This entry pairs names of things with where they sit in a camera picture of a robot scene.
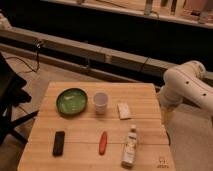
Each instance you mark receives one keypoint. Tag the black chair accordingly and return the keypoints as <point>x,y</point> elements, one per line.
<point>11,95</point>

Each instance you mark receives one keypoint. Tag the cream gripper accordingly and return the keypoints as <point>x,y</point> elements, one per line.
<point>167,114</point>

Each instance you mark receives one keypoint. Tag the green bowl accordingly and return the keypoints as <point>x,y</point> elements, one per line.
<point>71,101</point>

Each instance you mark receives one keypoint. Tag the white sponge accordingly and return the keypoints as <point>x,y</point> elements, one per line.
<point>124,111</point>

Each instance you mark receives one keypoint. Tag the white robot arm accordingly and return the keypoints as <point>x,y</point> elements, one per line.
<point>184,82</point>

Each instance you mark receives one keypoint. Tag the black eraser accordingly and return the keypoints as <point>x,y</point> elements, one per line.
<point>58,143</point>

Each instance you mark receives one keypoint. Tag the white squeeze bottle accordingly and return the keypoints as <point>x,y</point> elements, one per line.
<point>129,150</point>

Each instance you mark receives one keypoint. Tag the translucent plastic cup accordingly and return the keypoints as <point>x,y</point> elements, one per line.
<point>100,100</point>

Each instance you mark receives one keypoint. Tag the wooden table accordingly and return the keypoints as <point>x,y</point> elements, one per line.
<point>83,132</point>

